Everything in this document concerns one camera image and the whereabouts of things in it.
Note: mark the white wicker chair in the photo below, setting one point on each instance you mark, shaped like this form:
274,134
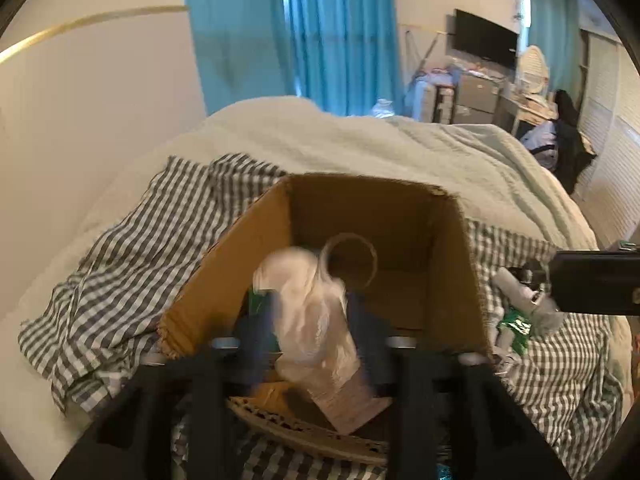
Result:
535,67

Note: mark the pale green blanket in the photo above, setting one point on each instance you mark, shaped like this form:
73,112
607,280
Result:
375,145

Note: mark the grey checkered cloth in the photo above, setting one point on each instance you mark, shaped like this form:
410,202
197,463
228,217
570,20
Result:
150,260

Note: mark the black television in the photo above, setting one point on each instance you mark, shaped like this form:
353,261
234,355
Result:
482,40

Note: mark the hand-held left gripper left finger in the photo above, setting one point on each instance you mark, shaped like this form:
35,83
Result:
260,330

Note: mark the green snack packet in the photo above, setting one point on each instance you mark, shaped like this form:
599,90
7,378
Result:
515,327

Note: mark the brown cardboard box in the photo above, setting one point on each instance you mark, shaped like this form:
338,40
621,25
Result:
360,210

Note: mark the cluttered desk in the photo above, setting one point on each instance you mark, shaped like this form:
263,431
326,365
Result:
530,107

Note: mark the black garment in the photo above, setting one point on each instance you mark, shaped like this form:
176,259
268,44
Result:
570,135

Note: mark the grey cabinet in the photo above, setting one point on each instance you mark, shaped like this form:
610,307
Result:
477,95

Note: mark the blue curtain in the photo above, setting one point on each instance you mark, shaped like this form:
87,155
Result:
552,25
280,35

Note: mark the white louvered wardrobe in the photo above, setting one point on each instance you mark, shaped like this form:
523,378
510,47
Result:
607,125

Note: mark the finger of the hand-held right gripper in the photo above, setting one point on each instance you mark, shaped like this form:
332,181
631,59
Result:
534,275

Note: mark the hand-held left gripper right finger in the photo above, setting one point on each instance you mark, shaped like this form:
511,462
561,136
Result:
362,330

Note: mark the clear plastic bottle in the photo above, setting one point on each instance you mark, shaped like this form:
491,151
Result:
383,109

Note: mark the white plastic tube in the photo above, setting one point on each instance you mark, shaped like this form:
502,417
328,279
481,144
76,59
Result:
515,290

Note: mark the clear tape roll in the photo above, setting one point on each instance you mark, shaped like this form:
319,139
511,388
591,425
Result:
367,250

